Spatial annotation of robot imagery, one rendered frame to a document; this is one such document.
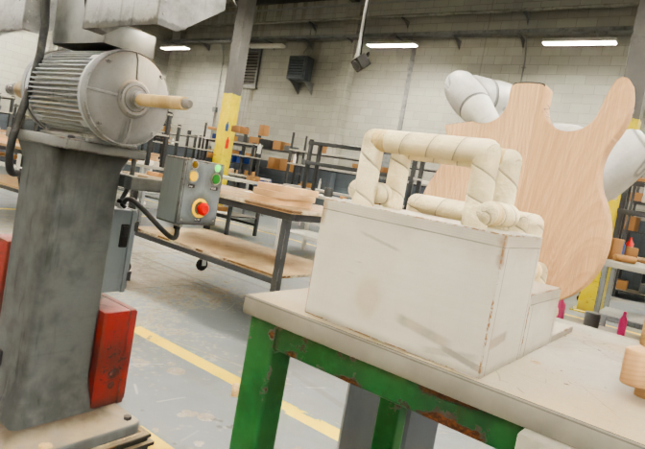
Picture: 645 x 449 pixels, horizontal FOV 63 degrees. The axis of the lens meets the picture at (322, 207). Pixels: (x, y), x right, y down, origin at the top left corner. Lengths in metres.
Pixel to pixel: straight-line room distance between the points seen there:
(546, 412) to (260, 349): 0.42
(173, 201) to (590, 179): 1.13
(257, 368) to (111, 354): 1.00
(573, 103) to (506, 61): 1.79
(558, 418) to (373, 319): 0.24
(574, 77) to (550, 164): 11.50
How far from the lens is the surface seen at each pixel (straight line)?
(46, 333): 1.70
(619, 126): 1.00
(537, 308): 0.82
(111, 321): 1.77
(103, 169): 1.65
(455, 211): 0.84
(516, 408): 0.65
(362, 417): 1.77
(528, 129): 1.03
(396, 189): 0.81
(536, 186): 1.01
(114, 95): 1.47
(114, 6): 1.35
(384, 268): 0.70
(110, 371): 1.83
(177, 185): 1.62
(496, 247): 0.64
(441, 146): 0.69
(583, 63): 12.54
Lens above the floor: 1.13
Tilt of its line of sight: 3 degrees down
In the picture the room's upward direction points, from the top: 10 degrees clockwise
